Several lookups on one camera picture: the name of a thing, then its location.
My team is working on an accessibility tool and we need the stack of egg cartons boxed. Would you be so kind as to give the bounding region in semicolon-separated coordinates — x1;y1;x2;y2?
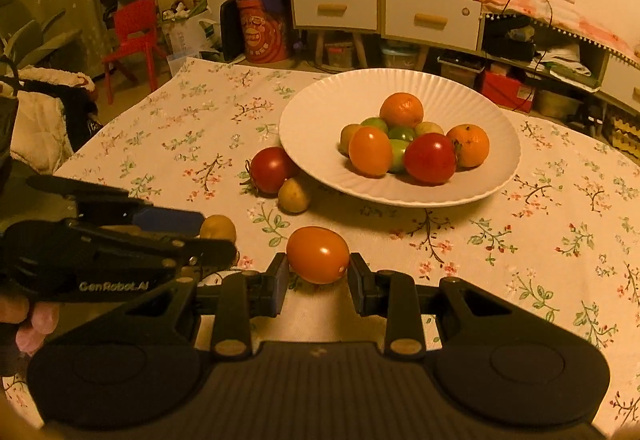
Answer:
602;112;640;153

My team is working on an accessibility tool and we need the pile of papers and cloths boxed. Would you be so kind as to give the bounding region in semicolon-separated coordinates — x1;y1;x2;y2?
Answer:
535;40;601;86

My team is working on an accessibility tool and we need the green houseplant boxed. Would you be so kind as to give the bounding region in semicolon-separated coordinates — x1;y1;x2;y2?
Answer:
0;0;83;71

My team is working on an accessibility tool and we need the long low wooden cabinet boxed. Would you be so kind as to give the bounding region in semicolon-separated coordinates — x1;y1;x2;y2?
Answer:
480;10;640;121

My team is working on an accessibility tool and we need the dark red tomato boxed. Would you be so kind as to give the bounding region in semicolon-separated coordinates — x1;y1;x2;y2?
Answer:
249;146;301;196

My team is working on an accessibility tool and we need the orange printed bag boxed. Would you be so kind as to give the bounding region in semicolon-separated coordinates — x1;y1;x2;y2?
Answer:
236;0;292;66

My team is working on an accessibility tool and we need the white ribbed plate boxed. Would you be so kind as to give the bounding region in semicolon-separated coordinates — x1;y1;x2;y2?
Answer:
278;68;522;208

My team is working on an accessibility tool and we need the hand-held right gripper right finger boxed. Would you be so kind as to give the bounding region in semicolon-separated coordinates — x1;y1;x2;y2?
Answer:
349;252;506;361

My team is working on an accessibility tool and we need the orange tangerine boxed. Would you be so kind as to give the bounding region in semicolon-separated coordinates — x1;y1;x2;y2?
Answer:
446;123;491;169
379;92;425;128

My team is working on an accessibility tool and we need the white printed carton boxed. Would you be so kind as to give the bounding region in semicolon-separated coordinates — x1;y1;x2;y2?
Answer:
160;2;221;76

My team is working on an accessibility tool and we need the floral tablecloth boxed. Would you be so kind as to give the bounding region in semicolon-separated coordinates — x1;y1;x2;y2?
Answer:
2;57;640;431

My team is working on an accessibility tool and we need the red box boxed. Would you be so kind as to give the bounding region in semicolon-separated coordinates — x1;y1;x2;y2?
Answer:
479;70;536;113

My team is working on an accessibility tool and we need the bright red tomato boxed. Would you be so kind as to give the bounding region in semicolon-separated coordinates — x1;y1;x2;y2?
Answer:
403;132;458;185

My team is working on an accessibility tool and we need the black flat case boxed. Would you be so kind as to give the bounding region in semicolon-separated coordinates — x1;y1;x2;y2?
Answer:
220;0;246;63

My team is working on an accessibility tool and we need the small yellow fruit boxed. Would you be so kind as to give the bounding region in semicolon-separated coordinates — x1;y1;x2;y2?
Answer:
199;215;237;243
277;176;312;214

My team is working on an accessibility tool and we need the wooden cabinet white drawer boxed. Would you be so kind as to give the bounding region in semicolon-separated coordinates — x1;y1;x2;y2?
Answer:
380;0;486;71

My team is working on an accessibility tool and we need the yellow-green oval fruit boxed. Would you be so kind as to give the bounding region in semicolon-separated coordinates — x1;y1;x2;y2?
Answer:
340;123;363;157

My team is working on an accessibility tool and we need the pink patterned cloth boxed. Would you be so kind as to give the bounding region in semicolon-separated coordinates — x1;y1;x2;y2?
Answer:
450;0;640;66

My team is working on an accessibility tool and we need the person's left hand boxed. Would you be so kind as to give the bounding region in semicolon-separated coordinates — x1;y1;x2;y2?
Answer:
0;292;61;355

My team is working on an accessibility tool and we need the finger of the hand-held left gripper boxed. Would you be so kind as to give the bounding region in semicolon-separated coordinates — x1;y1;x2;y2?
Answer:
65;219;239;272
25;175;206;237

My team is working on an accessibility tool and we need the dark fleece-lined jacket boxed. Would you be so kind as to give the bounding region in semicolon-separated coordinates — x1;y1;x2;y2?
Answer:
0;65;106;161

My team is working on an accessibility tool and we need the clear bin teal lid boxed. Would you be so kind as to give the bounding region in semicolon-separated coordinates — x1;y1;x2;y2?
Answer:
380;42;421;70

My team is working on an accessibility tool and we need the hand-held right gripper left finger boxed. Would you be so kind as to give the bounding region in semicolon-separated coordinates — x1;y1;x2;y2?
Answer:
127;252;291;362

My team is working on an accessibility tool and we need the orange tomato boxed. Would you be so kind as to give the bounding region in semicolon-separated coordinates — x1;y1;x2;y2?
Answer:
286;226;351;285
348;126;394;179

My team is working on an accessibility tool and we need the brownish green tomato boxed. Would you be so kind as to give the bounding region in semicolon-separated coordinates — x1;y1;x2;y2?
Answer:
389;139;412;174

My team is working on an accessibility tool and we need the clear bin black lid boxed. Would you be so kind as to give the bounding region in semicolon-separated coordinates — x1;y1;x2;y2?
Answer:
439;54;485;88

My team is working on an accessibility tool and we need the clear storage bin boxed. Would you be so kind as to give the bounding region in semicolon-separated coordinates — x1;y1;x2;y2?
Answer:
534;90;583;118
324;40;358;70

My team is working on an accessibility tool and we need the red plastic chair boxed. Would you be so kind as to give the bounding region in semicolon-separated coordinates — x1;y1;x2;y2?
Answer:
102;0;168;106

